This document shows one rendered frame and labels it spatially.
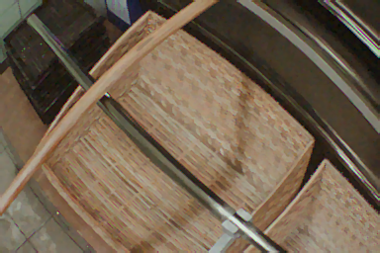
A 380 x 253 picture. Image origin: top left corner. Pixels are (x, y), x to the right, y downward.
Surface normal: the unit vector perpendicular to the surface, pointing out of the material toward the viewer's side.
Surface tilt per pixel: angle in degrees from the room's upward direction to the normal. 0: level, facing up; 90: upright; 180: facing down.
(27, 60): 0
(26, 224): 0
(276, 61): 70
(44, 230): 0
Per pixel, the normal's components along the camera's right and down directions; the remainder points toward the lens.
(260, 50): -0.72, 0.42
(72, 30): -0.10, -0.49
